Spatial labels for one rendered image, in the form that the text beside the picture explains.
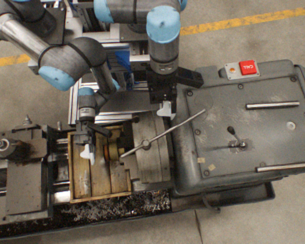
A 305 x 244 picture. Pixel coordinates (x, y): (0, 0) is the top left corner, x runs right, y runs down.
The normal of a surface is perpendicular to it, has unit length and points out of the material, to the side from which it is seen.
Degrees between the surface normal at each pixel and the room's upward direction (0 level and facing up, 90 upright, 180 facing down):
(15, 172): 0
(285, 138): 0
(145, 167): 43
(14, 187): 0
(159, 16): 15
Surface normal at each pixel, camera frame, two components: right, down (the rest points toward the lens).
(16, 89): -0.02, -0.33
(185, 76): 0.46, -0.54
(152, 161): 0.07, 0.29
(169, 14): -0.05, -0.55
